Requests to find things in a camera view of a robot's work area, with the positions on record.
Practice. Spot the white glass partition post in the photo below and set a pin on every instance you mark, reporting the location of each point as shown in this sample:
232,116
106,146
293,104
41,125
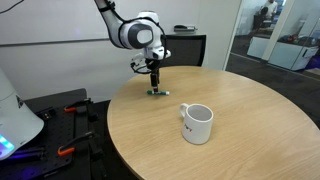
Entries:
278,26

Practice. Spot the white ceramic mug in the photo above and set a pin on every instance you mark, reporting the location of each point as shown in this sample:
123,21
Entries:
196,128

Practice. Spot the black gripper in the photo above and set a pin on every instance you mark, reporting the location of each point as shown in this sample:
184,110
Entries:
153,66

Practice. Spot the black perforated workbench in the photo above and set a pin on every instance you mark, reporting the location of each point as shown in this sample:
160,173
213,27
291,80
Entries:
71,133

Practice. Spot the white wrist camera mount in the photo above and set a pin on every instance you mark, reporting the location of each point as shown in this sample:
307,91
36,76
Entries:
138,61

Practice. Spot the white low cabinet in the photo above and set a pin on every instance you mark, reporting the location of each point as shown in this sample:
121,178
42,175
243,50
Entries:
291,55

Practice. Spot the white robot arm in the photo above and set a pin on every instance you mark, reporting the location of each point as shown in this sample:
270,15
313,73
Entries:
133,33

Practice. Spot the grey device on ledge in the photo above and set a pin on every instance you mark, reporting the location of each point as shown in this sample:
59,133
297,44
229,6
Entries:
185,28

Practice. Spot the person in white shirt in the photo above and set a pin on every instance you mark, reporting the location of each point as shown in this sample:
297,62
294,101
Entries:
270,8

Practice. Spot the white dome-shaped housing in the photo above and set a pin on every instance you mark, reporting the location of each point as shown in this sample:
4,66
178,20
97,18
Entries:
13,123

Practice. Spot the green dry erase marker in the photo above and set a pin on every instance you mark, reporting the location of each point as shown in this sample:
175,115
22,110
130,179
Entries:
160,93

